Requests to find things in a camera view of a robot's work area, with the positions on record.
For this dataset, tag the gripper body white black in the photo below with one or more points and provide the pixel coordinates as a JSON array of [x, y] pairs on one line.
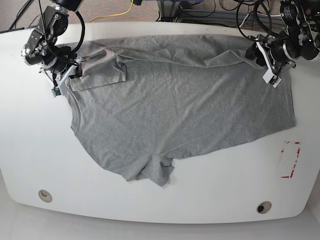
[[278, 56], [57, 77]]

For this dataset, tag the grey t-shirt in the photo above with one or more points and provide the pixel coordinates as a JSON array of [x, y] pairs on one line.
[[142, 102]]

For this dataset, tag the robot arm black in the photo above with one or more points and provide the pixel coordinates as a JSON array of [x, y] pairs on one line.
[[302, 20], [58, 64]]

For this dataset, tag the red tape rectangle marking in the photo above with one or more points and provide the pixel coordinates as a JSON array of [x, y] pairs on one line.
[[288, 159]]

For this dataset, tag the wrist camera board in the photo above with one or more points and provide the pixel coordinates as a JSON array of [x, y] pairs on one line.
[[270, 78], [57, 91]]

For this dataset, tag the aluminium frame stand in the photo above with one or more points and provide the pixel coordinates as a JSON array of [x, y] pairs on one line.
[[168, 9]]

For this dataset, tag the left table cable grommet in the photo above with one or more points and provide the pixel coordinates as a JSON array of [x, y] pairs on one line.
[[45, 196]]

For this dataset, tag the table cable grommet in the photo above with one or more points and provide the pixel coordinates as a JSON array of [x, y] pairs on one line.
[[45, 196], [264, 207]]

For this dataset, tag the right table cable grommet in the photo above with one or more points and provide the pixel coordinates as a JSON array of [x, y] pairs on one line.
[[264, 207]]

